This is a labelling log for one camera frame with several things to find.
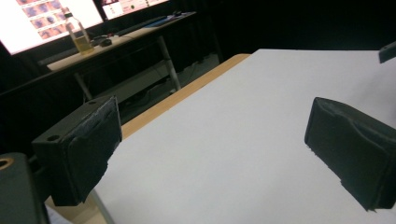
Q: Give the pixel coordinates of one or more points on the beige plastic basket grey rim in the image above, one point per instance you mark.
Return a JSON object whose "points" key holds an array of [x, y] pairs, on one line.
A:
{"points": [[84, 216]]}

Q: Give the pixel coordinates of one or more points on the grey metal frame desk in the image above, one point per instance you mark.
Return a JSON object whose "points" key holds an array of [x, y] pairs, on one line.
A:
{"points": [[169, 67]]}

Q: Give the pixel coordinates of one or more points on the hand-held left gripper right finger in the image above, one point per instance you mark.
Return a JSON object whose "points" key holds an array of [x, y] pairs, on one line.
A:
{"points": [[358, 149]]}

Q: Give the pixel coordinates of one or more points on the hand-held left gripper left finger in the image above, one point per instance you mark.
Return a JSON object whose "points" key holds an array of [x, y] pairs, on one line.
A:
{"points": [[81, 149]]}

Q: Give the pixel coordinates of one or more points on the large computer monitor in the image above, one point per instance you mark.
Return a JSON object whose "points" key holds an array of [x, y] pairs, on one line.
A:
{"points": [[31, 25]]}

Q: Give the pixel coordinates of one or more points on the clear bottle yellow liquid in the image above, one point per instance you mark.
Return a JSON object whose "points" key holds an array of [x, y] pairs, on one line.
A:
{"points": [[82, 43]]}

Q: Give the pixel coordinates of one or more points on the small computer monitor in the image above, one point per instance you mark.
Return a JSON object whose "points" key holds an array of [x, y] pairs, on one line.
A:
{"points": [[130, 7]]}

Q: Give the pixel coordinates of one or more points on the white foam board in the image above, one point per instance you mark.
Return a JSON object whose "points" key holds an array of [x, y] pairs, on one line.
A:
{"points": [[233, 140]]}

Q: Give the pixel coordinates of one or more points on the black keyboard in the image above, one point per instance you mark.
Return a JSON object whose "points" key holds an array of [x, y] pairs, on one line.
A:
{"points": [[143, 25]]}

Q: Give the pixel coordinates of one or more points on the black computer mouse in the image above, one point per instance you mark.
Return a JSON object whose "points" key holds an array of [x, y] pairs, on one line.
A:
{"points": [[106, 42]]}

